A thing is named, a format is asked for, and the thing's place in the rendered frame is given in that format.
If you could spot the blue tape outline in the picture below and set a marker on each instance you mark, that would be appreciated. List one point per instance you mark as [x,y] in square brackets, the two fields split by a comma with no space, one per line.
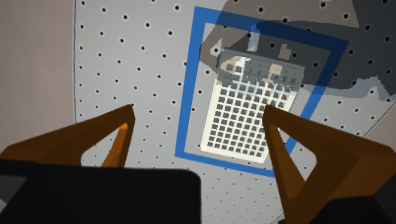
[204,15]

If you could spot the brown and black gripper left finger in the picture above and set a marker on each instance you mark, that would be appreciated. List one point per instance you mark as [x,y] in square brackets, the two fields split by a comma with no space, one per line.
[65,146]

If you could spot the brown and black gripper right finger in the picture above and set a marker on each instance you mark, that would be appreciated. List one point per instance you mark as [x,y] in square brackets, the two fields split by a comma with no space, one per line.
[347,165]

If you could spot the white well plate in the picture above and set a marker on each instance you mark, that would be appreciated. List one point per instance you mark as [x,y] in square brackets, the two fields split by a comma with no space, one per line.
[288,76]

